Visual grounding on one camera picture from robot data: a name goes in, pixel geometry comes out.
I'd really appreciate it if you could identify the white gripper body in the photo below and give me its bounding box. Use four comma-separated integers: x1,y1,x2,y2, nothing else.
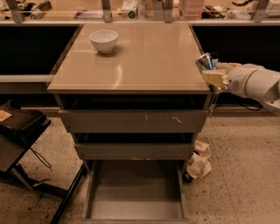
227,64,263,98

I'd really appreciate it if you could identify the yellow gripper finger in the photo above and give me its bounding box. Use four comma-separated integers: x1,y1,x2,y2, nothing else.
216,62,241,71
202,70,228,88

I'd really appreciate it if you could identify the redbull can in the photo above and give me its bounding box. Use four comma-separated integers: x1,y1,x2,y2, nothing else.
195,52,217,73

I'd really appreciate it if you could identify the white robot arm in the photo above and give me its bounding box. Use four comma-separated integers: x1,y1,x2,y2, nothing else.
201,63,280,116

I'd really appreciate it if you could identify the beige counter cabinet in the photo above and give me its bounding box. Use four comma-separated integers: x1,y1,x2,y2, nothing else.
48,22,209,94

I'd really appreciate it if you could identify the grey top drawer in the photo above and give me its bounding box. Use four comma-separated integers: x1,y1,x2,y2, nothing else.
59,109,207,133

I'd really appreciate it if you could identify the grey drawer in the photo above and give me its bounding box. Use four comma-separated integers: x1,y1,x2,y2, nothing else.
80,160,193,224
75,143,194,160
59,109,207,133

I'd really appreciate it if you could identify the grey bottom drawer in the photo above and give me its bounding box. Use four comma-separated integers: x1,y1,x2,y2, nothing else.
80,160,193,224

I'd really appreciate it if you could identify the grey middle drawer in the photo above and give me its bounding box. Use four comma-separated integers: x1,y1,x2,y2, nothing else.
75,143,194,160

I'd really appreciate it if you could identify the pink storage box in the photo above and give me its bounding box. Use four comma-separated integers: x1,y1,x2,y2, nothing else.
178,0,205,20

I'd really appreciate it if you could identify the crumpled white cloth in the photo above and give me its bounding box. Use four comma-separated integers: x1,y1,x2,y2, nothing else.
186,140,212,179

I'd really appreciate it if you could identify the white device with lens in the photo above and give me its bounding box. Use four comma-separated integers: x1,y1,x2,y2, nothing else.
121,0,137,19

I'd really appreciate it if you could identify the white bowl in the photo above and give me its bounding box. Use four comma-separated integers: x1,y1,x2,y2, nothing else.
89,30,118,53

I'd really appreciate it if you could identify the black tray with note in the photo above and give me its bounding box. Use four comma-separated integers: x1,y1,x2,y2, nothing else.
0,100,51,144

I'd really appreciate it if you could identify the black cable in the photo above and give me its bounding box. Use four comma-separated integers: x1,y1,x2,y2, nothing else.
28,146,53,170

